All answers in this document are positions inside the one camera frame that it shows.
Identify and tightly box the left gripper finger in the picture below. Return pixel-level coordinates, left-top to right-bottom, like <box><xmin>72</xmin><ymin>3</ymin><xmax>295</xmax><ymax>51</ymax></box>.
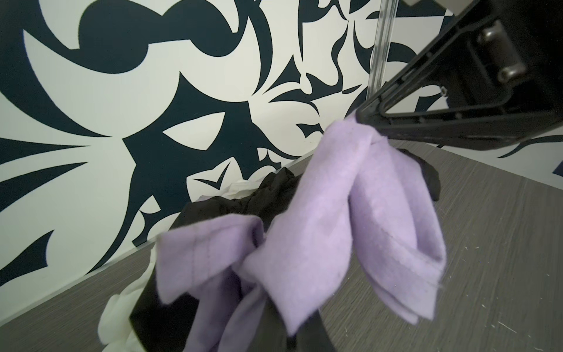
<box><xmin>356</xmin><ymin>1</ymin><xmax>562</xmax><ymax>150</ymax></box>

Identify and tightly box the purple cloth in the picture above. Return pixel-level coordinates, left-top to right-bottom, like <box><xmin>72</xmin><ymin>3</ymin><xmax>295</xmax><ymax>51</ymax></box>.
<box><xmin>155</xmin><ymin>117</ymin><xmax>447</xmax><ymax>351</ymax></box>

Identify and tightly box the white cloth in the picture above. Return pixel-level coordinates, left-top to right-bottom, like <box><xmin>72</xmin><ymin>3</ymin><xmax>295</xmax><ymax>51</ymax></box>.
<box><xmin>98</xmin><ymin>177</ymin><xmax>265</xmax><ymax>351</ymax></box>

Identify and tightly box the aluminium cage frame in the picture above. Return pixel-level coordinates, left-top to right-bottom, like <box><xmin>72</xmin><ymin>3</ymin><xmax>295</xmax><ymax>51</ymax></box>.
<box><xmin>367</xmin><ymin>0</ymin><xmax>400</xmax><ymax>98</ymax></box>

